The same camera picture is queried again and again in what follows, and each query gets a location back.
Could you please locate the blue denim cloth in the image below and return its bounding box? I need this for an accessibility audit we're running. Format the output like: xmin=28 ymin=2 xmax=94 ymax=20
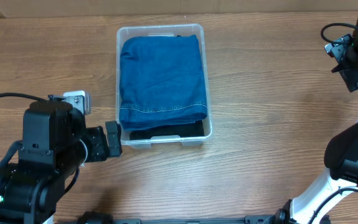
xmin=119 ymin=35 xmax=208 ymax=131

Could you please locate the black cloth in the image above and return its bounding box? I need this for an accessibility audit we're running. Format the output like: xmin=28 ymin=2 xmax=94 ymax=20
xmin=129 ymin=121 xmax=204 ymax=140

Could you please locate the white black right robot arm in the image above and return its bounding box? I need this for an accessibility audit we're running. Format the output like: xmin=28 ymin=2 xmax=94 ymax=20
xmin=255 ymin=18 xmax=358 ymax=223

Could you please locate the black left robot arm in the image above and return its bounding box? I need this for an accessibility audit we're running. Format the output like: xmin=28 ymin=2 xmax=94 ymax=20
xmin=0 ymin=93 xmax=122 ymax=223

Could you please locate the clear plastic storage bin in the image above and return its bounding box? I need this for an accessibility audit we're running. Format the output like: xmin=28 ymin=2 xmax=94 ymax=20
xmin=116 ymin=24 xmax=213 ymax=149

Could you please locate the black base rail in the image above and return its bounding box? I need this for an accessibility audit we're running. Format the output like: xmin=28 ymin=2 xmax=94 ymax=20
xmin=74 ymin=212 xmax=290 ymax=224

